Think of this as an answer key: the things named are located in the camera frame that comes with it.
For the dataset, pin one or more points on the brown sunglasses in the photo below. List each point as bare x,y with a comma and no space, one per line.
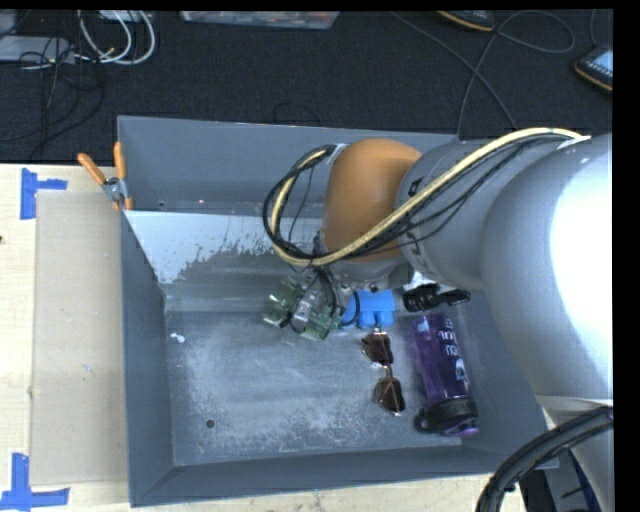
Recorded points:
389,392

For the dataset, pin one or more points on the black cylinder on white bracket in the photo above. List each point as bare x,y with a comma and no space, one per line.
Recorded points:
425,299

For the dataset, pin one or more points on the grey metal bin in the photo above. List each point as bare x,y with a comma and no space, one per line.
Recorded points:
260,390

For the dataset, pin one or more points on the pale wood flat board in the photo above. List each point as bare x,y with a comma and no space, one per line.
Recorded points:
75,325

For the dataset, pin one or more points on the purple plastic bottle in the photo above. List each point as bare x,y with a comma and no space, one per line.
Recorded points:
442,365

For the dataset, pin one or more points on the blue plastic block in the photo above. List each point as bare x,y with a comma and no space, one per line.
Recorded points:
374,306

